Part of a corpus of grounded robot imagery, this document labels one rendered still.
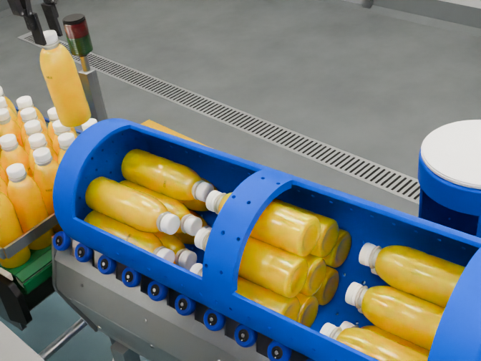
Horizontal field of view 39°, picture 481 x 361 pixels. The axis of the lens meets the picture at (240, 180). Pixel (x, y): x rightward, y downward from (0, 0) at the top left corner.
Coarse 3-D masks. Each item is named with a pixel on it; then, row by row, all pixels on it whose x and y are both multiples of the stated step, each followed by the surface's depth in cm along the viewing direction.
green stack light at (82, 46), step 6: (72, 42) 187; (78, 42) 186; (84, 42) 187; (90, 42) 189; (72, 48) 188; (78, 48) 187; (84, 48) 188; (90, 48) 190; (72, 54) 190; (78, 54) 189
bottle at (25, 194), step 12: (12, 180) 152; (24, 180) 153; (12, 192) 153; (24, 192) 153; (36, 192) 155; (24, 204) 154; (36, 204) 155; (24, 216) 156; (36, 216) 156; (24, 228) 158; (36, 240) 160; (48, 240) 161
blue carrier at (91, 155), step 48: (96, 144) 135; (144, 144) 154; (192, 144) 133; (240, 192) 116; (288, 192) 133; (336, 192) 115; (96, 240) 134; (240, 240) 111; (384, 240) 124; (432, 240) 116; (480, 240) 102; (192, 288) 120; (480, 288) 93; (288, 336) 109; (480, 336) 90
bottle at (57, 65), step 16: (48, 48) 144; (64, 48) 146; (48, 64) 145; (64, 64) 146; (48, 80) 147; (64, 80) 147; (80, 80) 152; (64, 96) 149; (80, 96) 151; (64, 112) 152; (80, 112) 152
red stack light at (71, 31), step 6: (66, 24) 185; (78, 24) 184; (84, 24) 186; (66, 30) 185; (72, 30) 184; (78, 30) 185; (84, 30) 186; (66, 36) 187; (72, 36) 185; (78, 36) 186; (84, 36) 187
